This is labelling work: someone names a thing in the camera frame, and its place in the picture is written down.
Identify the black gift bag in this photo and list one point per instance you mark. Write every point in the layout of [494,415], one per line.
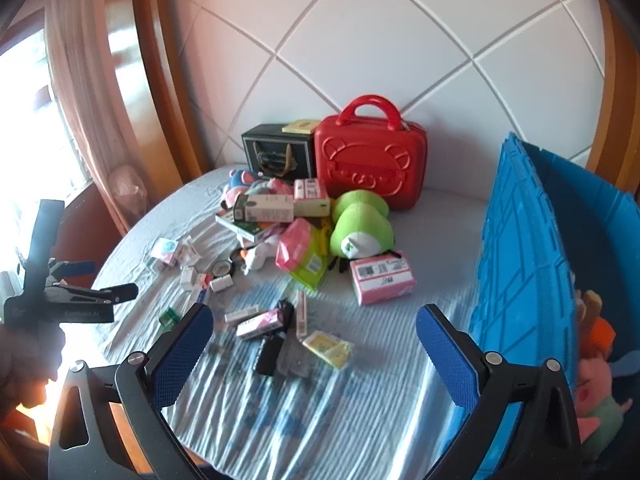
[272,152]

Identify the pink wet wipes pack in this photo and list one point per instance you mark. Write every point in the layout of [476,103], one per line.
[295,245]

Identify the blue plastic crate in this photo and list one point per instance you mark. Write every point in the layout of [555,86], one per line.
[520,260]

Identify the window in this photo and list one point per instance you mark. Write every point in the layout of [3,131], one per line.
[30,135]

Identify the small green object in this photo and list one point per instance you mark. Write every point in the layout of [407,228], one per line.
[167,317]

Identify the slim pink white box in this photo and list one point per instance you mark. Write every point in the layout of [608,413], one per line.
[301,312]

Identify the small black object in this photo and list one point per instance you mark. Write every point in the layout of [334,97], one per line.
[285,310]

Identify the pink translucent plastic bag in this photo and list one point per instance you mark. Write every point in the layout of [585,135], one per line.
[127,185]

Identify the flat green white box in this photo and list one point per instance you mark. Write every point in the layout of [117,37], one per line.
[245,229]

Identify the black tape roll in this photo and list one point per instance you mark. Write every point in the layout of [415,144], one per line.
[235,259]
[220,267]

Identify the blue pink pig plush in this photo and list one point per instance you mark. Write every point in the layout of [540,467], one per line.
[240,180]

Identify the orange plush toy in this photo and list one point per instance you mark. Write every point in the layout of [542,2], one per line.
[595,330]

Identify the wooden nightstand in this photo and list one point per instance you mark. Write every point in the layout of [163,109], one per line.
[95,220]

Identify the long white red box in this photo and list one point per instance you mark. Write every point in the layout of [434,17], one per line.
[242,314]

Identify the pink white packet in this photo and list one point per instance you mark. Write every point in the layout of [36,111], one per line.
[281,187]

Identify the small white packet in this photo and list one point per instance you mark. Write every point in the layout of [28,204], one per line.
[189,255]

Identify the grey plush toy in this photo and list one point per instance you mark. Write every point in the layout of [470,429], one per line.
[260,187]

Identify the pink tissue pack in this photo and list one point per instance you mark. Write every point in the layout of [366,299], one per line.
[382,280]

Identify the pink curtain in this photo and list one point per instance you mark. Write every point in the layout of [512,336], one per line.
[85,110]

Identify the white dark-green carton box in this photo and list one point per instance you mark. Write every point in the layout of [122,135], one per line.
[265,207]

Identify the white duck plush toy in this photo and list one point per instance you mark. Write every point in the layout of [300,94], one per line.
[257,255]

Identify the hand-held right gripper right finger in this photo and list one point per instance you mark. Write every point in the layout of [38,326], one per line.
[445,355]

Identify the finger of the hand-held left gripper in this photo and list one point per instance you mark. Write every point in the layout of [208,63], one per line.
[80,267]
[117,292]

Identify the red hard-shell carry case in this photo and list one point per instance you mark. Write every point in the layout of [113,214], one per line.
[370,160]

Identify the pink teal small box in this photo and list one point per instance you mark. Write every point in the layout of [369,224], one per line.
[165,252]

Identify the small yellow box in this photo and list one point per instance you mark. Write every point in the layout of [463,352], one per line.
[300,127]

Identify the black rectangular object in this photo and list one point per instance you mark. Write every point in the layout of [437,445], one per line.
[267,352]

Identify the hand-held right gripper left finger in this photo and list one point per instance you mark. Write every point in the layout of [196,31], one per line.
[182,355]

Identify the small white pill box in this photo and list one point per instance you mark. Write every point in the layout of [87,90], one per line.
[220,284]

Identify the small white red box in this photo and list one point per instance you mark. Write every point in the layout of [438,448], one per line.
[192,277]

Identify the beige pink box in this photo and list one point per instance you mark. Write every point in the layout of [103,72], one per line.
[310,197]

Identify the yellow green plastic packet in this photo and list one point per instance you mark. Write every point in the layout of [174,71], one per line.
[327,349]

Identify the pink rectangular box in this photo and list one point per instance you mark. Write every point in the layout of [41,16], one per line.
[260,325]

